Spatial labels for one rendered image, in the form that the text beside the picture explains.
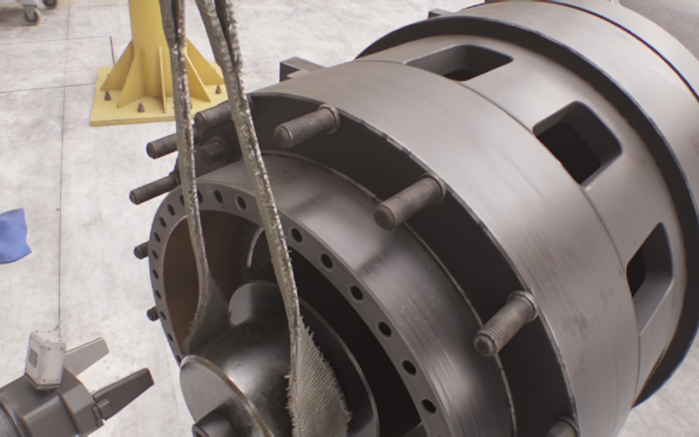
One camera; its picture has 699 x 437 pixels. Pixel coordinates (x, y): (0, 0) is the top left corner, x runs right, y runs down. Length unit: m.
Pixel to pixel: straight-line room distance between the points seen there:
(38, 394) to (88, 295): 1.34
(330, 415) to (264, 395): 0.06
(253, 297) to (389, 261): 0.19
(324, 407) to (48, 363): 0.28
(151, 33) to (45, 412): 2.51
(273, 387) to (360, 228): 0.15
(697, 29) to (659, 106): 0.63
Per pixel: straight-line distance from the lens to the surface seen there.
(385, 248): 0.40
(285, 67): 1.84
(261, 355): 0.48
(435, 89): 0.48
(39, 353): 0.61
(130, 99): 3.06
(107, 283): 1.99
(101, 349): 0.72
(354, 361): 0.48
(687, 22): 1.27
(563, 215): 0.44
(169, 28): 0.35
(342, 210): 0.41
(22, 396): 0.64
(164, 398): 1.64
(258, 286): 0.53
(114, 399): 0.62
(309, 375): 0.44
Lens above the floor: 1.29
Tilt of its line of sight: 35 degrees down
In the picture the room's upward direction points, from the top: 6 degrees clockwise
